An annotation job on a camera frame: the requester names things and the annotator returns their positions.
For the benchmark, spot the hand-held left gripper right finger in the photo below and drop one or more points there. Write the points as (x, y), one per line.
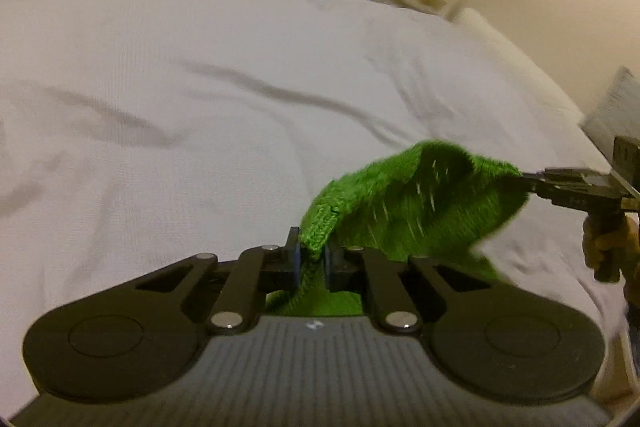
(329, 264)

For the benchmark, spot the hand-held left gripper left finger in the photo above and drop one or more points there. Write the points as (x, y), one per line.
(297, 264)

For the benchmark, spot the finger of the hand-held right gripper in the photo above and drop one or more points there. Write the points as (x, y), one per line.
(570, 187)

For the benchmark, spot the green knit sweater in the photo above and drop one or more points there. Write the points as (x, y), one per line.
(410, 207)

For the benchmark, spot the person's right hand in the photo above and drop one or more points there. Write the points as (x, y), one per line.
(630, 242)

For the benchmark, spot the grey textured pillow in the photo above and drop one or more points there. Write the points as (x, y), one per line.
(617, 107)

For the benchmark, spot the white bed duvet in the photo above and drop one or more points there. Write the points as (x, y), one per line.
(200, 107)

